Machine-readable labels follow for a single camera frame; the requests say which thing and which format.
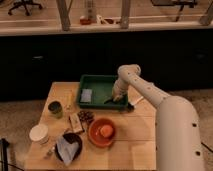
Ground tan gripper fingers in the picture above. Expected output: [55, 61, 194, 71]
[113, 95, 123, 102]

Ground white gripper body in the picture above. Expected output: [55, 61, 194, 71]
[112, 79, 129, 97]

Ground green chili pepper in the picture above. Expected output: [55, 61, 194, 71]
[104, 97, 114, 104]

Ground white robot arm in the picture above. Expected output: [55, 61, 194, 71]
[112, 64, 205, 171]

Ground green plastic tray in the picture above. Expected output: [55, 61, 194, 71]
[76, 75, 128, 110]

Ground grey sponge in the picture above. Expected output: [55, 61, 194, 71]
[80, 89, 92, 103]

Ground orange fruit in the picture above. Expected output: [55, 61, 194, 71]
[100, 125, 114, 138]

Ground brown grape cluster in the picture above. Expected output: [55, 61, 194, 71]
[78, 110, 94, 124]

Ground orange bowl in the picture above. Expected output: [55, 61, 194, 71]
[88, 118, 116, 148]

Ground small wooden block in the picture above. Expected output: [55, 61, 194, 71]
[69, 113, 84, 133]

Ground black bowl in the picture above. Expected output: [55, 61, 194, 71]
[55, 133, 82, 163]

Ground dark green cup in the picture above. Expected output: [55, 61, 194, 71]
[48, 101, 63, 118]

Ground grey cloth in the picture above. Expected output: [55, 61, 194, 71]
[56, 137, 79, 166]

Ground red object on shelf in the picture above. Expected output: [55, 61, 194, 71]
[79, 16, 92, 25]

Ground white cup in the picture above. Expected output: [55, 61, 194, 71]
[29, 124, 49, 144]

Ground black stand at left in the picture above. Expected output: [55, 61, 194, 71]
[0, 138, 9, 171]

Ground office chair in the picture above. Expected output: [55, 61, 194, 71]
[8, 0, 43, 16]

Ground white handled brush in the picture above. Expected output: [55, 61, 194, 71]
[127, 96, 144, 110]

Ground black floor cable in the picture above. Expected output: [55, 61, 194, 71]
[201, 141, 213, 154]

